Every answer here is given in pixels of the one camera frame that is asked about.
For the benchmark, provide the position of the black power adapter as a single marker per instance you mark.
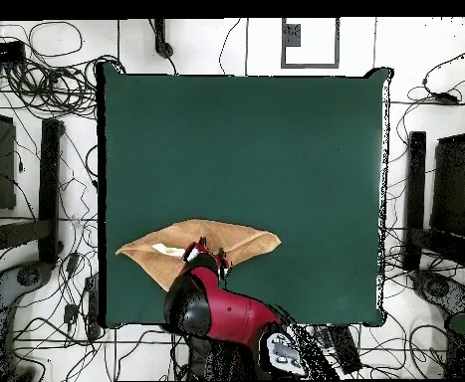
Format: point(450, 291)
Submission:
point(73, 262)
point(443, 98)
point(71, 313)

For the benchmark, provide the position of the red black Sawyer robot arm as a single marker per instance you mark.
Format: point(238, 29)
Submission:
point(236, 314)

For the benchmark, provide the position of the grey square frame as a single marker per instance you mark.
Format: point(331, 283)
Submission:
point(311, 66)

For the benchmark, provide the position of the dark grey square plate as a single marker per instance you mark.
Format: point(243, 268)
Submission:
point(291, 36)

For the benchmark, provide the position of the dark green table cloth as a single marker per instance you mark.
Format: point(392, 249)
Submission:
point(176, 139)

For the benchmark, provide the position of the black power strip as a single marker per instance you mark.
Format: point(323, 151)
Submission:
point(343, 350)
point(92, 306)

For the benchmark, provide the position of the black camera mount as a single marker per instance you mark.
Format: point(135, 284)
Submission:
point(163, 49)

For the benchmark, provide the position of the grey pedestal leg with caster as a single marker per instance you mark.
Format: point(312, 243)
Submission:
point(5, 294)
point(443, 290)

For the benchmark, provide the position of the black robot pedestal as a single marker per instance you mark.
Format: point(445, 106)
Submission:
point(220, 362)

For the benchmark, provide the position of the black box device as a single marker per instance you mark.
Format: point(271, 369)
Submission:
point(1, 51)

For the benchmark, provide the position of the black metal stand frame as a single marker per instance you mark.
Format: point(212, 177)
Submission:
point(415, 191)
point(48, 191)

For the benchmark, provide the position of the tan terry towel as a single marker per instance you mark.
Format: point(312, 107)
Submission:
point(216, 230)

